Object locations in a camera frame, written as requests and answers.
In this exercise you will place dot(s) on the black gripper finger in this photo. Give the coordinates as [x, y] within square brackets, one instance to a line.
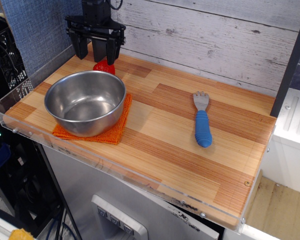
[113, 46]
[80, 45]

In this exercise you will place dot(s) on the dark grey right post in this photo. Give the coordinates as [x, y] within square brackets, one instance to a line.
[287, 78]

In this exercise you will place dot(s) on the white appliance at right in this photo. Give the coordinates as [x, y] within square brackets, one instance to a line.
[281, 160]

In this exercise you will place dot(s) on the red toy strawberry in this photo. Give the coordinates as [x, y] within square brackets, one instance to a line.
[103, 66]

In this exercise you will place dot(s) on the stainless steel bowl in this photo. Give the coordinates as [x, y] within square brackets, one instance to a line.
[86, 103]

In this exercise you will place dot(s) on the black plastic crate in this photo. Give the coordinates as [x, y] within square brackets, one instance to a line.
[13, 75]

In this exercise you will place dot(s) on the stainless steel cabinet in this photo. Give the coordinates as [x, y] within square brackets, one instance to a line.
[98, 202]

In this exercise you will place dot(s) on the clear acrylic table guard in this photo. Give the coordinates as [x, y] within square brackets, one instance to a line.
[158, 151]

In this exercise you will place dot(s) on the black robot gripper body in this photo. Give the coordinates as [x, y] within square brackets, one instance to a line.
[95, 22]

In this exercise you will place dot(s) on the dark grey left post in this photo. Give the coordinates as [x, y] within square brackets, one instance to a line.
[99, 49]

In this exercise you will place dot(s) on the dark grey post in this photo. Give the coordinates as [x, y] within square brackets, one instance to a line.
[287, 78]
[99, 49]

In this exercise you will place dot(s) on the orange knitted cloth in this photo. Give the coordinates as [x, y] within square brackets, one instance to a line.
[111, 136]

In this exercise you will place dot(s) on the blue handled fork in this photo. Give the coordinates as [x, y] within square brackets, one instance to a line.
[202, 134]

